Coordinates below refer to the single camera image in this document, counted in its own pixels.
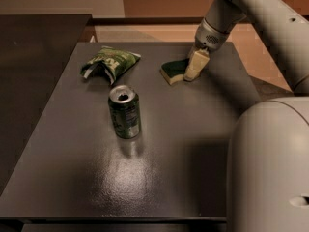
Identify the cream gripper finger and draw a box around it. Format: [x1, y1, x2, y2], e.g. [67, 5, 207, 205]
[183, 46, 210, 81]

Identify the green and yellow sponge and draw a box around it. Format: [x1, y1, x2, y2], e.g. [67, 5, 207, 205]
[160, 58, 189, 85]

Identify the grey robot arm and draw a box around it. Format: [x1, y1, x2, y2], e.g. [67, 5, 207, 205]
[194, 0, 309, 232]

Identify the green crumpled chip bag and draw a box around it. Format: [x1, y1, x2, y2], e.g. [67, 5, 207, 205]
[80, 46, 141, 84]

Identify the green soda can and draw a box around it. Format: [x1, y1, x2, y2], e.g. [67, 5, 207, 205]
[108, 85, 141, 139]

